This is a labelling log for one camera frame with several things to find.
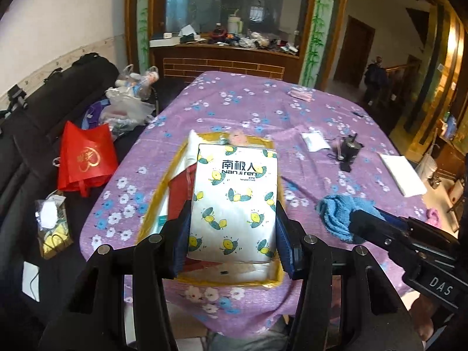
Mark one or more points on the red tote bag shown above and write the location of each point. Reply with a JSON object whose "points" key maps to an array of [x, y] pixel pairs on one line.
{"points": [[86, 153]]}

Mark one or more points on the white folded cloth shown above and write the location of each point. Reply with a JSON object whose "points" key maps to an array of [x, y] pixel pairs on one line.
{"points": [[402, 173]]}

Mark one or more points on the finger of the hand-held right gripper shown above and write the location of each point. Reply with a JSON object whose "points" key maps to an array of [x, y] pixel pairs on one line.
{"points": [[373, 226]]}

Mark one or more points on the small black device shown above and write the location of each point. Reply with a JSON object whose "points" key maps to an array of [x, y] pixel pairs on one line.
{"points": [[347, 150]]}

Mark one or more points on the black sofa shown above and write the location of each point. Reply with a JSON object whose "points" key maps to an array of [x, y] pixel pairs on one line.
{"points": [[44, 124]]}

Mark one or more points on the lemon print tissue pack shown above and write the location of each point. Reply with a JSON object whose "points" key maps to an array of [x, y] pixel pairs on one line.
{"points": [[234, 197]]}

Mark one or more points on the person's grey pants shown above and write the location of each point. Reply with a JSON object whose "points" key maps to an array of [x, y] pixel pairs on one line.
{"points": [[241, 338]]}

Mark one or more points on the person's right forearm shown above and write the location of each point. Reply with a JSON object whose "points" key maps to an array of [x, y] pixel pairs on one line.
{"points": [[426, 318]]}

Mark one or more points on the pink scrunchie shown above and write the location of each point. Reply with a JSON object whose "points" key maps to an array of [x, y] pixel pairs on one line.
{"points": [[434, 214]]}

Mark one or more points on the brown wooden door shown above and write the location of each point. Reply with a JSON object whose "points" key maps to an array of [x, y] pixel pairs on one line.
{"points": [[360, 56]]}

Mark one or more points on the black clamp mount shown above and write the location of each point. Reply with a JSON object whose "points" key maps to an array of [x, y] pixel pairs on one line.
{"points": [[16, 97]]}

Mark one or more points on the purple floral tablecloth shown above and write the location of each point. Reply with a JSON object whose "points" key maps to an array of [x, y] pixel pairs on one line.
{"points": [[248, 106]]}

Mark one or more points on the clear plastic bags pile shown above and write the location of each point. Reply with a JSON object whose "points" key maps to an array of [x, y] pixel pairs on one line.
{"points": [[126, 106]]}

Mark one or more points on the yellow taped white foam box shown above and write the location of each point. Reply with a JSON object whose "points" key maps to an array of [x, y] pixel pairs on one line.
{"points": [[157, 208]]}

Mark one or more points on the small white packet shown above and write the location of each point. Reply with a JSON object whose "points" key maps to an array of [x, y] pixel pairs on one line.
{"points": [[314, 140]]}

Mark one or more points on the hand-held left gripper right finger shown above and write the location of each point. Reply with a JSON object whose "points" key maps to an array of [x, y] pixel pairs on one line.
{"points": [[285, 237]]}

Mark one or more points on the white paper sheet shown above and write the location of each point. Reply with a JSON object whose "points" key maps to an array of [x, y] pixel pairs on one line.
{"points": [[31, 281]]}

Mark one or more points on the clear packet with yellow items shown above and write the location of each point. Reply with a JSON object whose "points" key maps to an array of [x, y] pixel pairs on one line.
{"points": [[53, 223]]}

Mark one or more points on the white kettle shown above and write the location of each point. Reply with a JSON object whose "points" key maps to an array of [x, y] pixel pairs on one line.
{"points": [[234, 25]]}

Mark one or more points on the pink soft item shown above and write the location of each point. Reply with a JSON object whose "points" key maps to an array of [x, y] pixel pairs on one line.
{"points": [[239, 138]]}

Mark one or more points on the pink packet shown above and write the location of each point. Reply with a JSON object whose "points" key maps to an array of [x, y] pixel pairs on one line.
{"points": [[301, 93]]}

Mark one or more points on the wooden brick pattern counter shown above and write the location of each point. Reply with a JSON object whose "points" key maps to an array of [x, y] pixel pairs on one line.
{"points": [[219, 62]]}

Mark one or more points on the blue terry towel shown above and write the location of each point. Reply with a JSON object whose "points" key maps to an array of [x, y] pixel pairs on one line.
{"points": [[338, 214]]}

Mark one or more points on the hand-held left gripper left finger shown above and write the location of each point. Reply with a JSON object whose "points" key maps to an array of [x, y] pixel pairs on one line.
{"points": [[182, 234]]}

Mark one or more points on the bamboo painted wooden frame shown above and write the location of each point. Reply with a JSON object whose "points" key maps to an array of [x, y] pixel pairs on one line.
{"points": [[314, 33]]}

